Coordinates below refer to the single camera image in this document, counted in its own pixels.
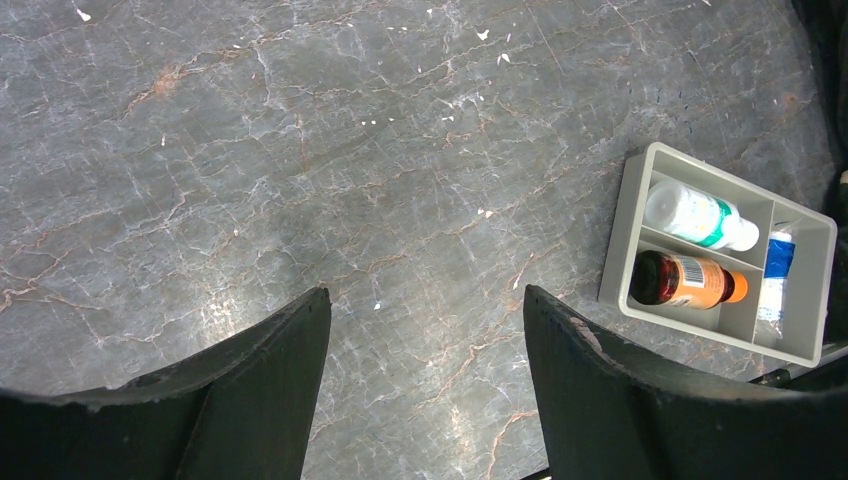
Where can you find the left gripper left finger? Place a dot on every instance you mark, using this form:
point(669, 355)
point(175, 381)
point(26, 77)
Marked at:
point(240, 409)

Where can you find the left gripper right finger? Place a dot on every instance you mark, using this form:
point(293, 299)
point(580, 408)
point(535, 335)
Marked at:
point(612, 409)

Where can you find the brown glass bottle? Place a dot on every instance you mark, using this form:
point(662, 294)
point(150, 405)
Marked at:
point(663, 279)

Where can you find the grey divider tray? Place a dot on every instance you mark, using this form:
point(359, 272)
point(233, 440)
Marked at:
point(806, 289)

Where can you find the white green-label bottle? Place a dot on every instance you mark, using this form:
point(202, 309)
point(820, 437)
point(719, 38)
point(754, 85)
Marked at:
point(704, 220)

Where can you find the blue white small box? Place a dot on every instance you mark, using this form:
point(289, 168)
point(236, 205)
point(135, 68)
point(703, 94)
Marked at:
point(770, 310)

